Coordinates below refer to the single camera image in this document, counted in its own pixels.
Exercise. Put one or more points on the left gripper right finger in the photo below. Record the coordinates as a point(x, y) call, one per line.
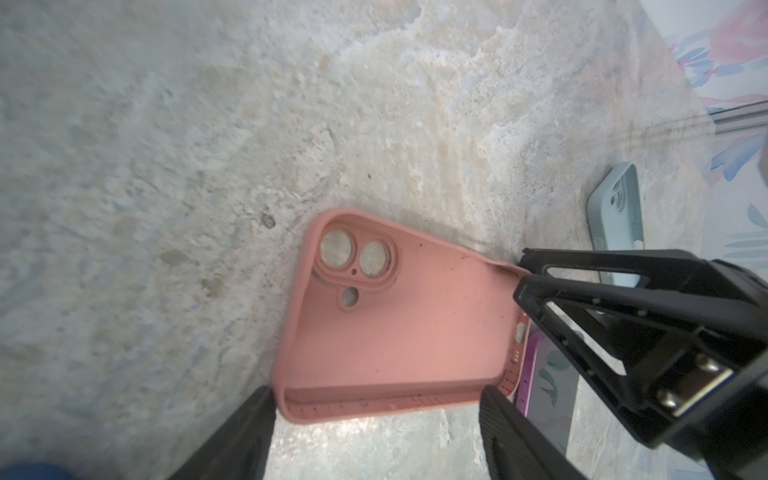
point(514, 448)

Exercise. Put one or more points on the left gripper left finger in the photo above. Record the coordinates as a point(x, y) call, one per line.
point(239, 448)

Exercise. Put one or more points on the pink phone case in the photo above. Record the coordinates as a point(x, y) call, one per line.
point(384, 319)

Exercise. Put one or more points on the mint green phone case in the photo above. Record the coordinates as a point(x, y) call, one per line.
point(614, 212)

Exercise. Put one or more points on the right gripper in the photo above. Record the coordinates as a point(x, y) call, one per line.
point(681, 360)

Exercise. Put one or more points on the right corner aluminium post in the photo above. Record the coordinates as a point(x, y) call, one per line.
point(742, 118)

